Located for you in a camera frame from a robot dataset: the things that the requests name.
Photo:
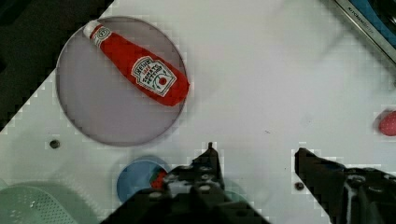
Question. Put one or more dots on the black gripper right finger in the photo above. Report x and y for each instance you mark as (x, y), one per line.
(348, 195)

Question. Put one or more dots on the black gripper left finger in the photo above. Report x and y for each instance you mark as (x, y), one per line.
(189, 194)

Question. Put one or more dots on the small green cup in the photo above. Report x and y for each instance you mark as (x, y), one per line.
(234, 191)

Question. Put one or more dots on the small red toy in bowl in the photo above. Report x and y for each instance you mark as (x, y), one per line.
(156, 180)

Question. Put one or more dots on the small blue bowl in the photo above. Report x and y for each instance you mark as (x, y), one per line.
(137, 174)

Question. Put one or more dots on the red plush strawberry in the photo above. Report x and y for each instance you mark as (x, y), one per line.
(387, 125)

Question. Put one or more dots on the red plush ketchup bottle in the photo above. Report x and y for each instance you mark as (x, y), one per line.
(151, 74)

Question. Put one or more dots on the grey round plate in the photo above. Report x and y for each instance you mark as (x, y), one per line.
(100, 101)

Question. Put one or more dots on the green perforated colander bowl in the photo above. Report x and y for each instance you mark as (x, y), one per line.
(43, 203)

